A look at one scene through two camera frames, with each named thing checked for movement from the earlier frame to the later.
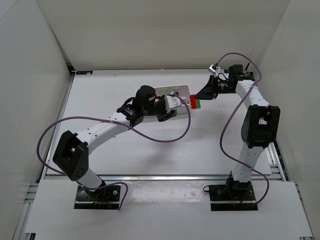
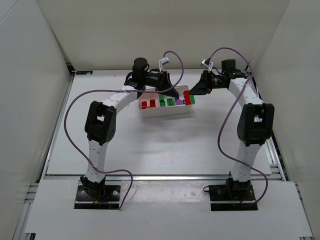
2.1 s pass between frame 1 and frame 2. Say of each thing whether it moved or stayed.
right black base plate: stayed
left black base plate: stayed
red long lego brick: moved
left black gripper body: moved
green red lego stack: moved
